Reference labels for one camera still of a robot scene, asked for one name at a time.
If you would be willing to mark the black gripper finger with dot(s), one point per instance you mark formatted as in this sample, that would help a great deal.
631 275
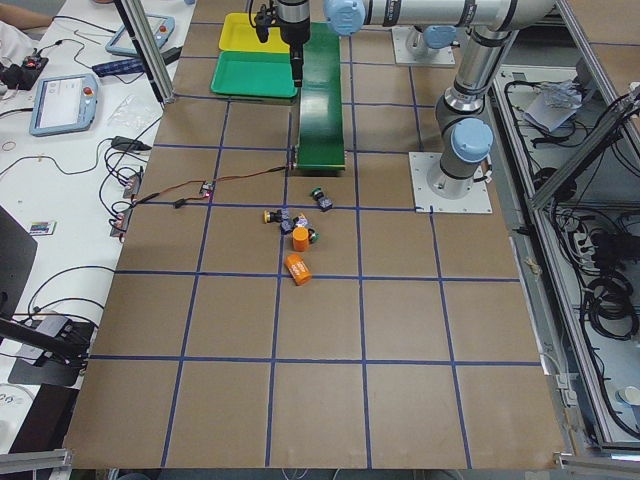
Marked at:
297 63

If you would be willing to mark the green conveyor belt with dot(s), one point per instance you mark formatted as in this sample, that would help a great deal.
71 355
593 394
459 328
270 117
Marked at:
320 145

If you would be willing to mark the orange cylinder marked 4680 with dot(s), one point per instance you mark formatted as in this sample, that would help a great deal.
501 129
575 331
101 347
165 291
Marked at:
298 269

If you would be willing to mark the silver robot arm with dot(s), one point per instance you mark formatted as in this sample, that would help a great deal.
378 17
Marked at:
467 139
492 21

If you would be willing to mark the near teach pendant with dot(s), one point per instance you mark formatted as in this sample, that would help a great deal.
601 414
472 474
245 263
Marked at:
64 104

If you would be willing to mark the green plastic tray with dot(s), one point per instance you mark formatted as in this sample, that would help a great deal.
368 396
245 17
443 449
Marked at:
253 74

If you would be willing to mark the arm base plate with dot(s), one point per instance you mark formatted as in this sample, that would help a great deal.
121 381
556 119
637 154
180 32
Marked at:
435 192
429 46

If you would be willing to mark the aluminium frame post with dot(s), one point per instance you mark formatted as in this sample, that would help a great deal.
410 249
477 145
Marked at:
136 24

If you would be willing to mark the yellow plastic tray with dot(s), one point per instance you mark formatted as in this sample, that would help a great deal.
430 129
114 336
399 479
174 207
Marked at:
238 35

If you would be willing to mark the small motor controller board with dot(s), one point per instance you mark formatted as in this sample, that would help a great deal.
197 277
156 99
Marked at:
207 189

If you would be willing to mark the clear plastic bag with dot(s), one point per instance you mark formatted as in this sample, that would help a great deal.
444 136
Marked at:
134 112

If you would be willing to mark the black power adapter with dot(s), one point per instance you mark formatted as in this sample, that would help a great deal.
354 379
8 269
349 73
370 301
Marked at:
126 144

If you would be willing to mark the plain orange cylinder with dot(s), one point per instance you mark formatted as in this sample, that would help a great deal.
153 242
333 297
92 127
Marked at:
300 239

